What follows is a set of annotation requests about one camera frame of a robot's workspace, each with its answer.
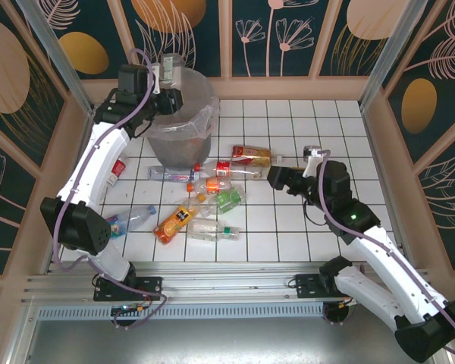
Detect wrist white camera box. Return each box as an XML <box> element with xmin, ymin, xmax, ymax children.
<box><xmin>302</xmin><ymin>145</ymin><xmax>322</xmax><ymax>178</ymax></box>
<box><xmin>150</xmin><ymin>63</ymin><xmax>163</xmax><ymax>96</ymax></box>

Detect clear plastic bin liner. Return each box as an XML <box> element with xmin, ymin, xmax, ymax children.
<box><xmin>121</xmin><ymin>64</ymin><xmax>220</xmax><ymax>140</ymax></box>

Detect red gold tea bottle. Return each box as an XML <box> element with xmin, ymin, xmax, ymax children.
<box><xmin>230</xmin><ymin>145</ymin><xmax>284</xmax><ymax>168</ymax></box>

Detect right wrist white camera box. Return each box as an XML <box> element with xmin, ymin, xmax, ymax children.
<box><xmin>302</xmin><ymin>145</ymin><xmax>322</xmax><ymax>178</ymax></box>

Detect grey plastic bin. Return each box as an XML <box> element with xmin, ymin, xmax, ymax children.
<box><xmin>127</xmin><ymin>67</ymin><xmax>218</xmax><ymax>171</ymax></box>

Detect clear bottle green label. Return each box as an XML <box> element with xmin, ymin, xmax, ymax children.
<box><xmin>200</xmin><ymin>187</ymin><xmax>248</xmax><ymax>219</ymax></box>

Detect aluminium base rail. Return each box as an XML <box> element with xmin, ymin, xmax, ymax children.
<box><xmin>20</xmin><ymin>260</ymin><xmax>437</xmax><ymax>304</ymax></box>

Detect clear bottle colourful label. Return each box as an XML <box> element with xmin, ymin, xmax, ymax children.
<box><xmin>105</xmin><ymin>205</ymin><xmax>158</xmax><ymax>240</ymax></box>

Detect clear bottle green cap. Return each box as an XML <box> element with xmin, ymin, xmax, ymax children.
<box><xmin>187</xmin><ymin>218</ymin><xmax>243</xmax><ymax>243</ymax></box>

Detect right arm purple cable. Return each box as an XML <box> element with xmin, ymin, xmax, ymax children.
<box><xmin>317</xmin><ymin>149</ymin><xmax>455</xmax><ymax>359</ymax></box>

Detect aluminium side rail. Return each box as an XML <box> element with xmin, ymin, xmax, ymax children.
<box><xmin>359</xmin><ymin>105</ymin><xmax>407</xmax><ymax>266</ymax></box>
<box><xmin>41</xmin><ymin>108</ymin><xmax>102</xmax><ymax>274</ymax></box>

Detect clear bottle purple label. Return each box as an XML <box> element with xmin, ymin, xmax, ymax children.
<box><xmin>147</xmin><ymin>165</ymin><xmax>202</xmax><ymax>184</ymax></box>

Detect orange juice bottle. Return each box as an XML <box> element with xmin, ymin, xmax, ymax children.
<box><xmin>152</xmin><ymin>193</ymin><xmax>208</xmax><ymax>246</ymax></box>

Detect small clear bottle orange label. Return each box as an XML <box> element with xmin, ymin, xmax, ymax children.
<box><xmin>185</xmin><ymin>176</ymin><xmax>239</xmax><ymax>195</ymax></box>

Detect red label Nongfu water bottle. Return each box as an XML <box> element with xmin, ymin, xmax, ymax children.
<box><xmin>105</xmin><ymin>153</ymin><xmax>130</xmax><ymax>190</ymax></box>

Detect grey slotted cable tray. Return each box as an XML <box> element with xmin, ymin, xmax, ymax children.
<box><xmin>33</xmin><ymin>303</ymin><xmax>428</xmax><ymax>320</ymax></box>

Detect aluminium frame post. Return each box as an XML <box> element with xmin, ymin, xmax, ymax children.
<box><xmin>17</xmin><ymin>0</ymin><xmax>96</xmax><ymax>115</ymax></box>
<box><xmin>358</xmin><ymin>0</ymin><xmax>441</xmax><ymax>111</ymax></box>

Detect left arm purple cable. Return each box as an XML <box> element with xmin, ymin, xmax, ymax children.
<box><xmin>52</xmin><ymin>48</ymin><xmax>170</xmax><ymax>330</ymax></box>

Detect red label cola bottle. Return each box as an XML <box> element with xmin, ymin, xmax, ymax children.
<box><xmin>193</xmin><ymin>161</ymin><xmax>265</xmax><ymax>181</ymax></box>

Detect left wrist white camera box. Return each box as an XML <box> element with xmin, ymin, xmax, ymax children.
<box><xmin>150</xmin><ymin>63</ymin><xmax>163</xmax><ymax>96</ymax></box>

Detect red and black wires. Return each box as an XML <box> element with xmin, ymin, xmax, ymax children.
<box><xmin>111</xmin><ymin>301</ymin><xmax>155</xmax><ymax>316</ymax></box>
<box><xmin>337</xmin><ymin>294</ymin><xmax>366</xmax><ymax>309</ymax></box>

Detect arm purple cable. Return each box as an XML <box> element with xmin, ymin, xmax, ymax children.
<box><xmin>317</xmin><ymin>149</ymin><xmax>455</xmax><ymax>359</ymax></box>
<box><xmin>52</xmin><ymin>48</ymin><xmax>170</xmax><ymax>330</ymax></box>

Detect grey metal plate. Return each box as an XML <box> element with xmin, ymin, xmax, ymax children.
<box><xmin>20</xmin><ymin>316</ymin><xmax>447</xmax><ymax>364</ymax></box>

